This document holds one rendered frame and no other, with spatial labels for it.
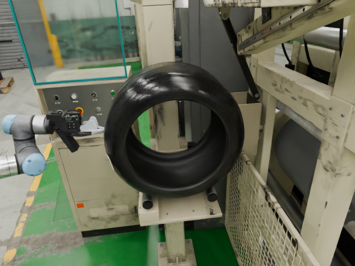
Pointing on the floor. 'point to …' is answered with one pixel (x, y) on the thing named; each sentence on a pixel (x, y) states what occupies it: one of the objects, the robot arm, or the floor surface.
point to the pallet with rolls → (6, 83)
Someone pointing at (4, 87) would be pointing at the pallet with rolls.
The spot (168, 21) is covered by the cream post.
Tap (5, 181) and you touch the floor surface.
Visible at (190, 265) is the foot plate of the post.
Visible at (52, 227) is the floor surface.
